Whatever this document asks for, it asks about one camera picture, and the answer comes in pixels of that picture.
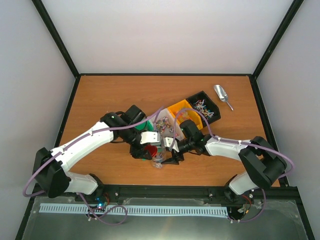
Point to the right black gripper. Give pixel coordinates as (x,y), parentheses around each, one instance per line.
(174,160)

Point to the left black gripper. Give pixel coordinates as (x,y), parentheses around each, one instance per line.
(138,153)

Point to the red jar lid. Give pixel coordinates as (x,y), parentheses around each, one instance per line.
(152,150)

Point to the clear plastic jar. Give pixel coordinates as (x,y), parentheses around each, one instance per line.
(159,158)

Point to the green candy bin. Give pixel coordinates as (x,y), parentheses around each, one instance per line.
(146,126)

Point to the white candy bin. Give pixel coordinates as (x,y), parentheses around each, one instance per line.
(166,126)

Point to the orange candy bin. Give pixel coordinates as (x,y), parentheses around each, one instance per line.
(185,115)

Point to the black candy bin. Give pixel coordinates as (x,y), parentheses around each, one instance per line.
(205,105)

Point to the metal scoop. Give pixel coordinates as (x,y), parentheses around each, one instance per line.
(223,96)

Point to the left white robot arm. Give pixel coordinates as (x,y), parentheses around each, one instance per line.
(52,167)

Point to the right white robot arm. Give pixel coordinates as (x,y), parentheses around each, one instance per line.
(263,166)

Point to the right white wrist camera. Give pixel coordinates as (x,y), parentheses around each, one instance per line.
(171,144)

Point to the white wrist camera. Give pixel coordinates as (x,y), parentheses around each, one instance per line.
(150,137)
(171,144)

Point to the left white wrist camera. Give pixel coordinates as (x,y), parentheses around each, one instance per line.
(150,137)

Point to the light blue cable duct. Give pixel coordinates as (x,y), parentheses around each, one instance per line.
(137,210)

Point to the left black frame post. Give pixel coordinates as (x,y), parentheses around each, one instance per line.
(49,24)

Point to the black frame post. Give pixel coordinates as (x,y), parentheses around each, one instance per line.
(282,28)
(49,24)

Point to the right black frame post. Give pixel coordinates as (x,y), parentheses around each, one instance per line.
(282,28)

